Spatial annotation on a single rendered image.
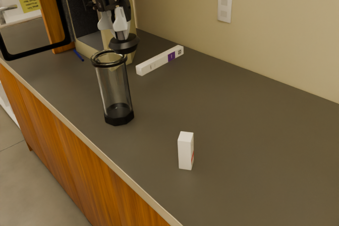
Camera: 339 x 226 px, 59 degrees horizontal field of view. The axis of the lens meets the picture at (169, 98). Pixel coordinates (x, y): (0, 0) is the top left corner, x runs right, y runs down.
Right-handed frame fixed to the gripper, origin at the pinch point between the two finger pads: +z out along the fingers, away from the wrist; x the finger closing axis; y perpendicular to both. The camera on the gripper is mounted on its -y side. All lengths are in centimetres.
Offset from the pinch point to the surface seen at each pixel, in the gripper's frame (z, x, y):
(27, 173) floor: 115, -124, -3
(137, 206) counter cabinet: 48, 8, 20
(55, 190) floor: 117, -95, -2
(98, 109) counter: 28.8, -17.6, 2.8
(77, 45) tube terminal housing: 23, -59, -30
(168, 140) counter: 31.2, 12.9, 5.3
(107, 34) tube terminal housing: 12.7, -30.7, -23.7
